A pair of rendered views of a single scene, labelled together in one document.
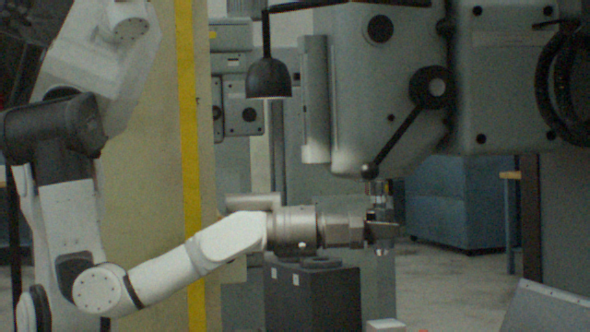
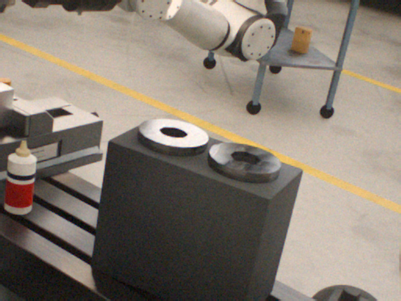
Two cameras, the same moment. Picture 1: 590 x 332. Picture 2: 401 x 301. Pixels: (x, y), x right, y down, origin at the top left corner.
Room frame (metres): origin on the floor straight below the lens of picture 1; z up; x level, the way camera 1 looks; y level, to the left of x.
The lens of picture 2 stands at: (2.62, -0.64, 1.49)
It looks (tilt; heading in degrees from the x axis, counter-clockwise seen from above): 26 degrees down; 141
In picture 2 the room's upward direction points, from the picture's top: 10 degrees clockwise
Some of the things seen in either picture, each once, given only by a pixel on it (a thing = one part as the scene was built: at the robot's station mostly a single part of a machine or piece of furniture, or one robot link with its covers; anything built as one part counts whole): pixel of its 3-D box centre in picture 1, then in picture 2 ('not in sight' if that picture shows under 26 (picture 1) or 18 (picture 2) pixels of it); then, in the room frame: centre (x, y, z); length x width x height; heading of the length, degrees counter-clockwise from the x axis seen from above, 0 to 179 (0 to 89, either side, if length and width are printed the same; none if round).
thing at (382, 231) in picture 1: (381, 231); not in sight; (1.49, -0.14, 1.22); 0.06 x 0.02 x 0.03; 90
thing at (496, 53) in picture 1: (477, 79); not in sight; (1.58, -0.33, 1.47); 0.24 x 0.19 x 0.26; 17
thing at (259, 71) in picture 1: (267, 77); not in sight; (1.37, 0.03, 1.48); 0.07 x 0.07 x 0.06
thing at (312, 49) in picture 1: (313, 99); not in sight; (1.49, -0.04, 1.45); 0.04 x 0.04 x 0.21; 17
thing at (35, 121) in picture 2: not in sight; (14, 110); (1.50, -0.09, 1.01); 0.12 x 0.06 x 0.04; 15
